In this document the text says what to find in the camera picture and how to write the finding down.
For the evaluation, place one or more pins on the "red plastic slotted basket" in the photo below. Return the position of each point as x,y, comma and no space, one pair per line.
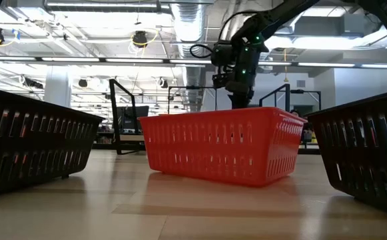
213,150

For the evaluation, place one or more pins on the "black plastic slotted basket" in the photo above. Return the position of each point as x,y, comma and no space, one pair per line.
30,150
363,156

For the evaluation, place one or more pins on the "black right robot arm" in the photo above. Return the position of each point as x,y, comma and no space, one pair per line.
279,15

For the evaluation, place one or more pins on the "black round ceiling fixture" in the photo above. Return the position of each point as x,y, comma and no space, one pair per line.
82,83
163,83

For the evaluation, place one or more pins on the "bright ceiling light panel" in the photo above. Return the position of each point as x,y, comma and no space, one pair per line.
113,23
329,43
323,12

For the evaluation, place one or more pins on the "black computer monitor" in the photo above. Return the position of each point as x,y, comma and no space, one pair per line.
136,115

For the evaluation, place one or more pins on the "white building column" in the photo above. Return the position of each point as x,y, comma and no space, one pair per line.
57,90

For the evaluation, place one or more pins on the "black ceiling box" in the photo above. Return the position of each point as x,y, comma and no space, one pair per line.
33,84

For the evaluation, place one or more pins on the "grey wall vent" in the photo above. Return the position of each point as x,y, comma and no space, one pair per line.
300,83

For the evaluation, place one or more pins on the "black metal frame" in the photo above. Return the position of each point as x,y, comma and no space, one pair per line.
308,91

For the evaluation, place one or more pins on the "silver spiral air duct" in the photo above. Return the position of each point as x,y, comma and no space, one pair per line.
190,26

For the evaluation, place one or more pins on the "long ceiling light rail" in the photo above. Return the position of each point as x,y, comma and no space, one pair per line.
130,60

